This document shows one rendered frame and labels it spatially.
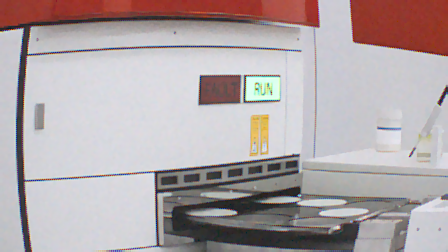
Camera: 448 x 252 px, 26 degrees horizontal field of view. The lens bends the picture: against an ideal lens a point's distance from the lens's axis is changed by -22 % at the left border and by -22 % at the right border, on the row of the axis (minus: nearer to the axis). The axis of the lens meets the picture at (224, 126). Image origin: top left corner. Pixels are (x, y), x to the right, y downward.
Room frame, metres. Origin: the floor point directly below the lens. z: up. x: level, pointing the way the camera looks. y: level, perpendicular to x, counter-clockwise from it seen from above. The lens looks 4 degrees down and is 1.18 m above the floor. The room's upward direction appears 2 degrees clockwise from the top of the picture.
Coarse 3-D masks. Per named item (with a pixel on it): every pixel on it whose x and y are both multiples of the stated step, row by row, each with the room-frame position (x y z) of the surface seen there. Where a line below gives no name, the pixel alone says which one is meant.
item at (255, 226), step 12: (180, 216) 1.87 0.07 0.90; (192, 216) 1.86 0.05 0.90; (240, 228) 1.81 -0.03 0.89; (252, 228) 1.80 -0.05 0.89; (264, 228) 1.78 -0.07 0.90; (276, 228) 1.77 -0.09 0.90; (288, 228) 1.76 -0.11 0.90; (300, 228) 1.75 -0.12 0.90; (312, 228) 1.73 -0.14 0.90; (324, 228) 1.72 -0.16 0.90
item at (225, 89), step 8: (208, 80) 1.95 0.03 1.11; (216, 80) 1.97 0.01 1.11; (224, 80) 1.99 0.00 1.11; (232, 80) 2.01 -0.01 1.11; (208, 88) 1.95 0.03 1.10; (216, 88) 1.97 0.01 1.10; (224, 88) 1.99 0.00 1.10; (232, 88) 2.01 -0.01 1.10; (208, 96) 1.95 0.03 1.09; (216, 96) 1.97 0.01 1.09; (224, 96) 1.99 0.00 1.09; (232, 96) 2.01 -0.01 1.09
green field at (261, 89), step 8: (248, 80) 2.05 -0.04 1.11; (256, 80) 2.07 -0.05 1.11; (264, 80) 2.09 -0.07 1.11; (272, 80) 2.11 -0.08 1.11; (248, 88) 2.05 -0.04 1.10; (256, 88) 2.07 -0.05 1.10; (264, 88) 2.09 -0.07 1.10; (272, 88) 2.11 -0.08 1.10; (248, 96) 2.05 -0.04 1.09; (256, 96) 2.07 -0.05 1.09; (264, 96) 2.09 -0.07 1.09; (272, 96) 2.11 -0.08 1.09
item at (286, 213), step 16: (176, 208) 1.96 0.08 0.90; (224, 208) 1.99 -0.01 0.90; (240, 208) 2.00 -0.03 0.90; (256, 208) 2.00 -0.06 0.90; (272, 208) 2.00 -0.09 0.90; (288, 208) 2.00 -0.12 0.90; (304, 208) 1.99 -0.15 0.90; (320, 208) 1.98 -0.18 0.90; (336, 208) 1.96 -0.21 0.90; (368, 208) 1.93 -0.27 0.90; (288, 224) 1.79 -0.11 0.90; (304, 224) 1.79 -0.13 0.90; (320, 224) 1.78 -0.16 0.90; (336, 224) 1.76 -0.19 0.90
